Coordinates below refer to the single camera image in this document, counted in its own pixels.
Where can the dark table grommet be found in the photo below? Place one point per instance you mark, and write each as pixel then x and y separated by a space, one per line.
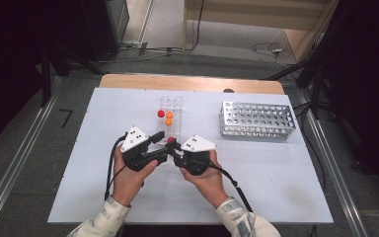
pixel 228 90

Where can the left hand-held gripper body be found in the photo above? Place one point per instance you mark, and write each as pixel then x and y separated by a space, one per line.
pixel 138 154

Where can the clear acrylic tube rack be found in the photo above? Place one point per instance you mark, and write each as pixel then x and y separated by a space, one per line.
pixel 172 105

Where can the person's left hand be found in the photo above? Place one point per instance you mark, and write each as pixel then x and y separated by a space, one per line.
pixel 130 184

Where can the black metal stand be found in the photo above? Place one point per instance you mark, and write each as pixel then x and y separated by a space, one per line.
pixel 46 75
pixel 316 85

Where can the aluminium floor rail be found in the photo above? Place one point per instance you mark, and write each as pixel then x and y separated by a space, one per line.
pixel 339 184
pixel 16 158

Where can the wooden table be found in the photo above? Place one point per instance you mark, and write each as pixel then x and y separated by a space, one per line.
pixel 177 82

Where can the white table board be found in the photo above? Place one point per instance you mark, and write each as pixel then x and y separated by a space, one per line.
pixel 260 184

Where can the perforated metal tube rack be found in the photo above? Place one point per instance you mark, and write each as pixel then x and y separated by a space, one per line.
pixel 260 125

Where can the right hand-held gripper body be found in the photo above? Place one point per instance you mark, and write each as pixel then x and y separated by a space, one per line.
pixel 194 158

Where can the black curtain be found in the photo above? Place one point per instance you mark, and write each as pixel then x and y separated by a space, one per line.
pixel 368 82
pixel 6 65

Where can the light wooden shelf unit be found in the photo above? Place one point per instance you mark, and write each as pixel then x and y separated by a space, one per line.
pixel 243 16

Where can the dark cabinet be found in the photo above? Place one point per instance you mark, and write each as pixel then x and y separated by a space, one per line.
pixel 105 26

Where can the person's right hand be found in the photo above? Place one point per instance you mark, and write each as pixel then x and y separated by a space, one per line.
pixel 207 187

